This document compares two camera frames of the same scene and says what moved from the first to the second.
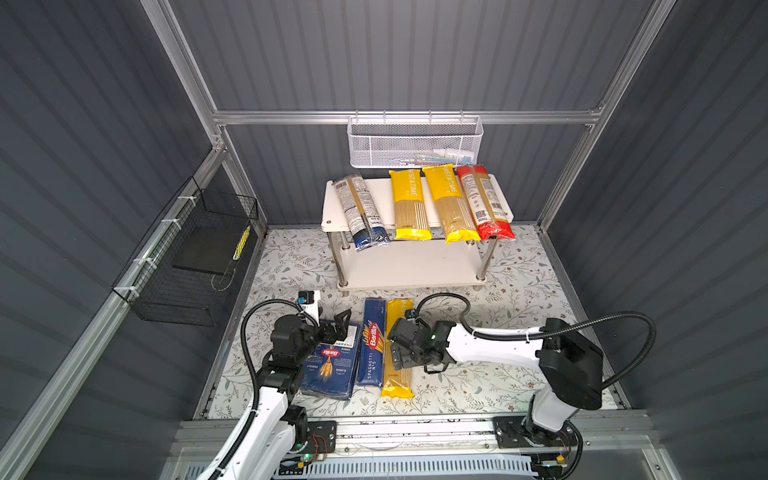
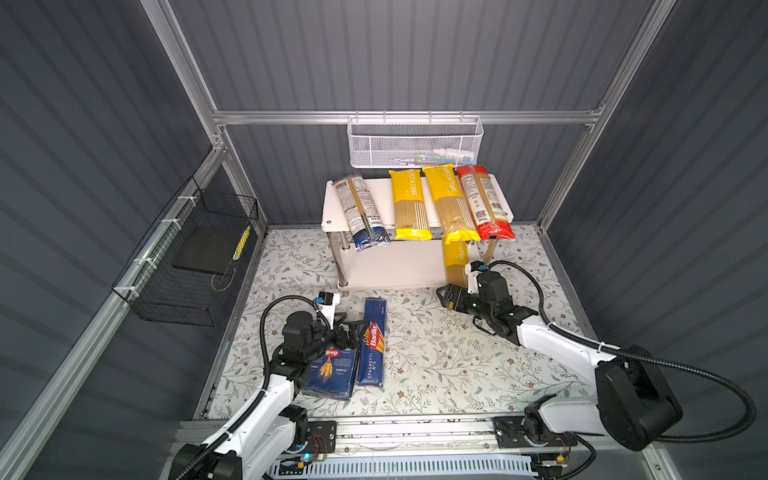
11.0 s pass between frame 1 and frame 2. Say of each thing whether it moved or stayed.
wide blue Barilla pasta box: stayed
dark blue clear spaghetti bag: stayed
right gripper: moved
